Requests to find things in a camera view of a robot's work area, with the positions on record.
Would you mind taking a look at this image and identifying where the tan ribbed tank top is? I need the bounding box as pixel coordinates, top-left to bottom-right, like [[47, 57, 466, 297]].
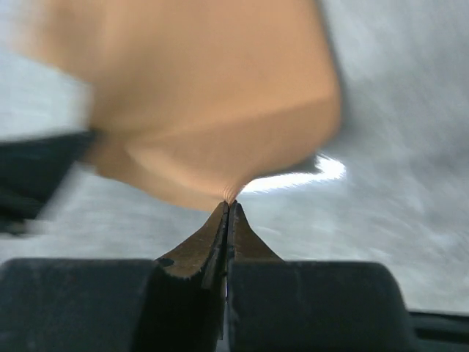
[[12, 1, 341, 210]]

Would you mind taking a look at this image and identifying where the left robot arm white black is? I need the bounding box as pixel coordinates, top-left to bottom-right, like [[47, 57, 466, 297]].
[[1, 131, 96, 237]]

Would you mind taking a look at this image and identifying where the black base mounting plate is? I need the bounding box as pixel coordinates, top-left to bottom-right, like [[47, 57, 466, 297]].
[[409, 311, 469, 352]]

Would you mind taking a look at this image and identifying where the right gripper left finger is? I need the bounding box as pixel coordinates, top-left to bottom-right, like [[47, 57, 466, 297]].
[[1, 203, 229, 351]]

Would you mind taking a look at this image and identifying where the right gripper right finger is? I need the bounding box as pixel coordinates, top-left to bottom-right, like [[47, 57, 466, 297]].
[[227, 203, 416, 351]]

